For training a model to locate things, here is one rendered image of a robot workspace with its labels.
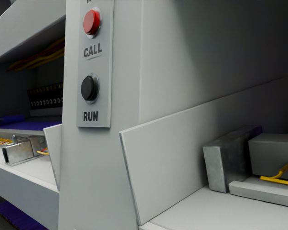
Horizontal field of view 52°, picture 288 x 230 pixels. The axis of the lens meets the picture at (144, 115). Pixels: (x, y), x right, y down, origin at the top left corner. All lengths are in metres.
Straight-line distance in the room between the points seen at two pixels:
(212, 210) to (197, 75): 0.08
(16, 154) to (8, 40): 0.15
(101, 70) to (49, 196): 0.12
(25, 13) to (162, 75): 0.23
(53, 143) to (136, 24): 0.11
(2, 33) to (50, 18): 0.14
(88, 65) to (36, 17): 0.15
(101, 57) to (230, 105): 0.09
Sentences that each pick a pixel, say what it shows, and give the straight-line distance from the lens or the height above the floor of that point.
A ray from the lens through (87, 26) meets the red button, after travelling 0.20.
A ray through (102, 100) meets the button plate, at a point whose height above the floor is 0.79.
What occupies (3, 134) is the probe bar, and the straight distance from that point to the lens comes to 0.57.
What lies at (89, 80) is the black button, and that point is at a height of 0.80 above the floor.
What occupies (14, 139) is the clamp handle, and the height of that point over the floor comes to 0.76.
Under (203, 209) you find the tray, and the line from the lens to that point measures 0.17.
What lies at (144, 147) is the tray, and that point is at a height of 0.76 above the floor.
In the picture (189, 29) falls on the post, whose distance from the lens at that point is 0.19.
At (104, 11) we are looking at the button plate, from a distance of 0.19.
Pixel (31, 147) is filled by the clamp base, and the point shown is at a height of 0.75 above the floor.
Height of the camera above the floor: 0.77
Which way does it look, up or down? 3 degrees up
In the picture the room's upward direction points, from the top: 1 degrees clockwise
